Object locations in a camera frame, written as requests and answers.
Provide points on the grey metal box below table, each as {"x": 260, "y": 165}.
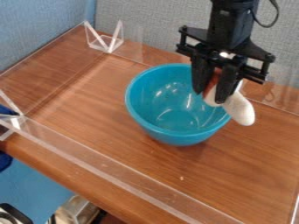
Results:
{"x": 76, "y": 211}

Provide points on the clear acrylic barrier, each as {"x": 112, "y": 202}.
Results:
{"x": 135, "y": 197}
{"x": 276, "y": 95}

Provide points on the clear acrylic corner bracket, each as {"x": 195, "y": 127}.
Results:
{"x": 103, "y": 42}

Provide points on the dark blue cloth object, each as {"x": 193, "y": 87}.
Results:
{"x": 5, "y": 159}

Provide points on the blue plastic bowl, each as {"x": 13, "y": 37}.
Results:
{"x": 169, "y": 112}

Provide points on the clear acrylic back barrier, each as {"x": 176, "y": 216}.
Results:
{"x": 276, "y": 95}

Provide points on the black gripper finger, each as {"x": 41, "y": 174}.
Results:
{"x": 201, "y": 68}
{"x": 229, "y": 67}

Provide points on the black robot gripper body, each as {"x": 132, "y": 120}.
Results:
{"x": 227, "y": 37}

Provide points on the black white object below table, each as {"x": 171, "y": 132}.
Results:
{"x": 12, "y": 216}

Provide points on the plush brown white mushroom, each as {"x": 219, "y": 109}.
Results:
{"x": 236, "y": 105}

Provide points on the clear acrylic front barrier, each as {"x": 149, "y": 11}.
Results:
{"x": 135, "y": 197}

